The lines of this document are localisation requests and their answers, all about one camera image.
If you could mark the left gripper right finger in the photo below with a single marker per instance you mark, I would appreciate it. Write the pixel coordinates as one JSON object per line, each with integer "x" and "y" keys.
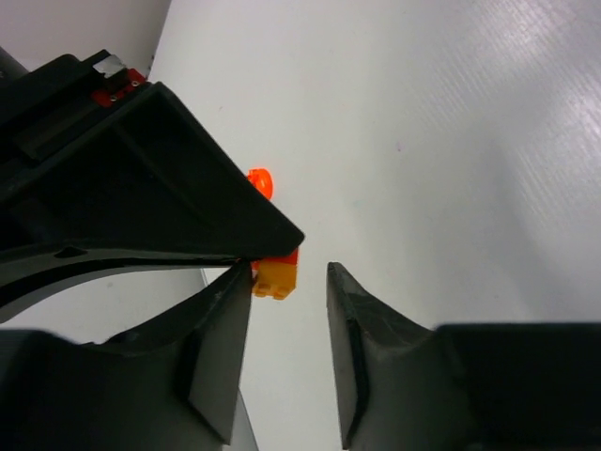
{"x": 477, "y": 386}

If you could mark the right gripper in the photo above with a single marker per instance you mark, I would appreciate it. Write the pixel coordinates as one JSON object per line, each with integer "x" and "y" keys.
{"x": 105, "y": 173}

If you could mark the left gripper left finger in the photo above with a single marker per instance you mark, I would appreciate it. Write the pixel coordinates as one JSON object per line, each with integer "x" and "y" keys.
{"x": 170, "y": 383}

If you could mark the small yellow orange brick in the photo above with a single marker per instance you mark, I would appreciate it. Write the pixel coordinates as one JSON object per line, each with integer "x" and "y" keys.
{"x": 275, "y": 277}

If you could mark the orange round dome piece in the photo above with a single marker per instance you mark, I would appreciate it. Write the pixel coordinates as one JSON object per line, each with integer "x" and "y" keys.
{"x": 261, "y": 179}

